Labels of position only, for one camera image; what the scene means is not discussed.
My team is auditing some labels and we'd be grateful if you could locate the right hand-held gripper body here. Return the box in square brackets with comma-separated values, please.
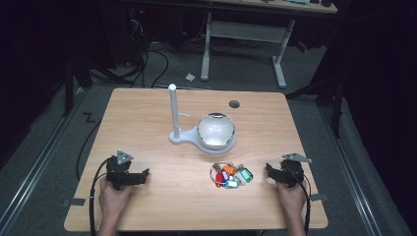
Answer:
[280, 152, 313, 189]

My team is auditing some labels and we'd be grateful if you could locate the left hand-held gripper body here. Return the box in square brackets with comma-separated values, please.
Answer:
[105, 149, 135, 191]

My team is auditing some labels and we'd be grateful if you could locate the bunch of colourful key tags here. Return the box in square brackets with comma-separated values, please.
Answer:
[209, 160, 255, 189]

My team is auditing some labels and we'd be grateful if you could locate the person's right hand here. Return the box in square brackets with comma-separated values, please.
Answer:
[275, 180, 308, 214]

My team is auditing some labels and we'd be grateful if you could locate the person's left hand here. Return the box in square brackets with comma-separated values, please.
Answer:
[98, 178, 132, 215]

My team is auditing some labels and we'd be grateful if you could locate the shiny metal bowl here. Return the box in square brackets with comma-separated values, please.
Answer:
[197, 112, 237, 151]

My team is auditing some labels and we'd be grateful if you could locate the white stand with pole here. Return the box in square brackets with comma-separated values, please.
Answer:
[167, 83, 237, 155]

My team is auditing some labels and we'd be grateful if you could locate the black metal stand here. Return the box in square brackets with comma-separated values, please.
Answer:
[284, 73, 347, 140]
[61, 53, 96, 118]

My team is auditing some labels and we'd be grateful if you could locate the small red thing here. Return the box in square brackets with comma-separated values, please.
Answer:
[295, 40, 310, 54]

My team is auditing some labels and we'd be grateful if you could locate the dark computer tower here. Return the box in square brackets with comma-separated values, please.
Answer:
[106, 4, 149, 68]

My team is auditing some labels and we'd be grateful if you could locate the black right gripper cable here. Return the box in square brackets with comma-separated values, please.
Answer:
[284, 166, 312, 236]

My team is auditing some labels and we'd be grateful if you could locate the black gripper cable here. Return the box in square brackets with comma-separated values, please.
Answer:
[89, 156, 114, 236]
[284, 166, 312, 236]

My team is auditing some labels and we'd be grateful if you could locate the thin black floor cable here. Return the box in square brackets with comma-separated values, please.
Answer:
[76, 119, 102, 182]

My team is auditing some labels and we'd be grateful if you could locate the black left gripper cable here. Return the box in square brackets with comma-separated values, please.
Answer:
[89, 156, 114, 236]

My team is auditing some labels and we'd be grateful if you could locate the metal floor rail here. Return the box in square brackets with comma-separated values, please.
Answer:
[0, 88, 87, 230]
[319, 106, 385, 236]

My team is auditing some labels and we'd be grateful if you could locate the tangle of black floor cables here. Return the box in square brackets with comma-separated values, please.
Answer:
[129, 18, 170, 89]

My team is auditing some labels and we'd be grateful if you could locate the wooden desk with white frame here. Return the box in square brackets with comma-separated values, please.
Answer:
[200, 0, 338, 89]

